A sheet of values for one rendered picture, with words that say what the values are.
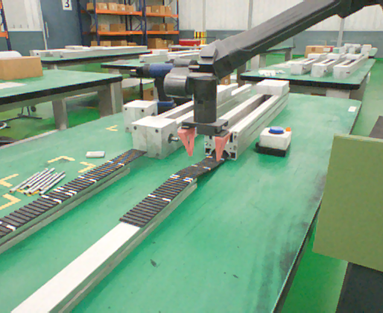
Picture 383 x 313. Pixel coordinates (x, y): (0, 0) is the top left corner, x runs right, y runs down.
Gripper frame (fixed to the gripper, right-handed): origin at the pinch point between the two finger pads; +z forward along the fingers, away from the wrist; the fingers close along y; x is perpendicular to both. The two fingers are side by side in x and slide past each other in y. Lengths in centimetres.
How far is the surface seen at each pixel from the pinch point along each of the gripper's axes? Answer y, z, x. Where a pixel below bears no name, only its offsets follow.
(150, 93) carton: 186, 40, -254
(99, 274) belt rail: -2.3, 3.4, 42.6
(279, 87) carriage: -4, -8, -67
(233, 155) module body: -3.7, 3.9, -12.7
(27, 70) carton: 198, -3, -100
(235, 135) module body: -4.4, -2.6, -11.5
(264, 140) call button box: -10.8, 0.1, -18.5
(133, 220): -0.7, 1.0, 31.6
